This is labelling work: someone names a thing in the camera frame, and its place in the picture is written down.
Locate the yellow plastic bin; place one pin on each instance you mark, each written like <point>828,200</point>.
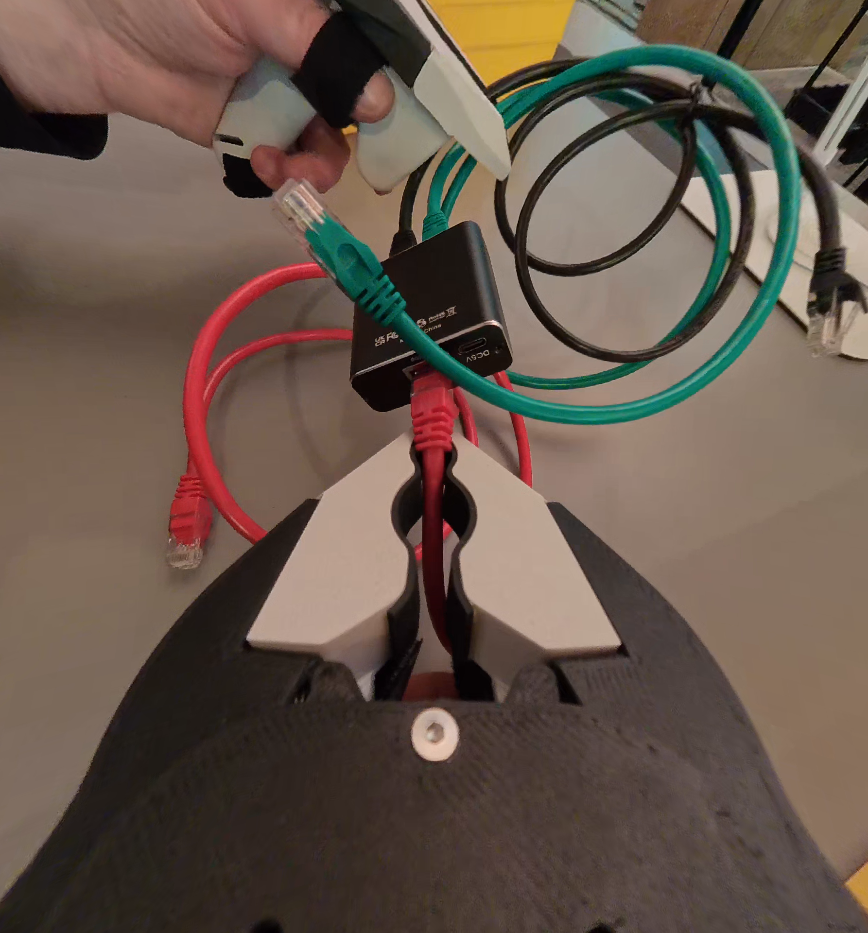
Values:
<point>521,29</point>

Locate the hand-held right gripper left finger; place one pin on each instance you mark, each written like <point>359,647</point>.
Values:
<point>324,576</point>

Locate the person's left hand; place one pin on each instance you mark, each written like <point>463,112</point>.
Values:
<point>150,58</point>

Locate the brown wooden cabinet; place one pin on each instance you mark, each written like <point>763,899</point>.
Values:
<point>689,22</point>

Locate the black ethernet splitter box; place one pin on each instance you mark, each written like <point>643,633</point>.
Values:
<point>441,291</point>

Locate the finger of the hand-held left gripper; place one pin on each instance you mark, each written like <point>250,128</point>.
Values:
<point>470,124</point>

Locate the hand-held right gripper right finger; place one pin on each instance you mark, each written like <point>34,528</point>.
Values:
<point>536,583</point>

